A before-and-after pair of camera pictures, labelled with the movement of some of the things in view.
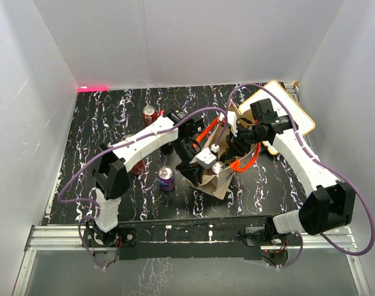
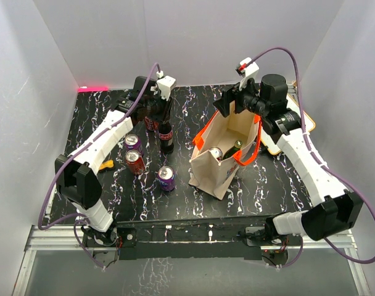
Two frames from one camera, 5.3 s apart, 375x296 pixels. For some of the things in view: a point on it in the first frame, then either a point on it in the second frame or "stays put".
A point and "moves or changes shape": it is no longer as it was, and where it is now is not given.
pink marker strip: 92,89 stays put
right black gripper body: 245,138 -> 246,98
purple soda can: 217,167 moves or changes shape
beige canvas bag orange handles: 230,143 stays put
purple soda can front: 166,177 stays put
